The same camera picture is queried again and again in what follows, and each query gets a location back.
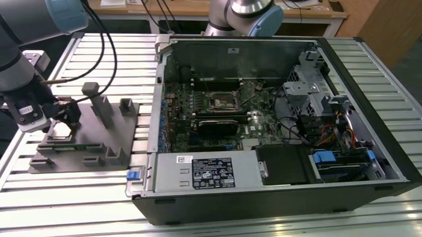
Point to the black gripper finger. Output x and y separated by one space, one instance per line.
73 114

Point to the silver CPU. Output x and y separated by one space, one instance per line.
62 130

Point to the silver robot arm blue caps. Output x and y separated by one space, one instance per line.
18 22

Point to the CPU socket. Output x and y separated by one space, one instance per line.
224 101

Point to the grey parts rack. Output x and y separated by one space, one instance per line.
88 138

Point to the green RAM stick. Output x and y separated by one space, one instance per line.
77 147

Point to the blue case latch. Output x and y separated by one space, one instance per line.
132 174

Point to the grey power supply unit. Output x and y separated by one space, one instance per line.
171 172

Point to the black expansion slot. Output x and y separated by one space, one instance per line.
207 148

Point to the black graphics card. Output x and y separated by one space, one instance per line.
217 128

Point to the white box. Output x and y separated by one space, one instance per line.
112 2

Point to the wooden desk white legs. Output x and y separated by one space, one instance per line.
137 8

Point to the small silver heatsink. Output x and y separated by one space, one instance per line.
251 143

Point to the green motherboard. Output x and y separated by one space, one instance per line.
263 128

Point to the black PC case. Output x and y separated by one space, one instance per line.
229 207

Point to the black plastic shroud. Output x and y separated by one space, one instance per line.
283 165

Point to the metal drive cage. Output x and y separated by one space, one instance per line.
296 91

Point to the blue disk carrier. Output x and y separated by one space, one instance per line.
323 158

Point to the black phone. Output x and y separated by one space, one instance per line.
335 6

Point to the blue disk bay tab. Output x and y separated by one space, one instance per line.
370 155

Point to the wooden cabinet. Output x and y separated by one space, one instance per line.
388 29

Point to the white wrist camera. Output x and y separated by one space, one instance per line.
30 123

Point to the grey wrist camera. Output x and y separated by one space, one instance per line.
37 60

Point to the grey plastic drive bracket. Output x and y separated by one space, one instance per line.
335 101

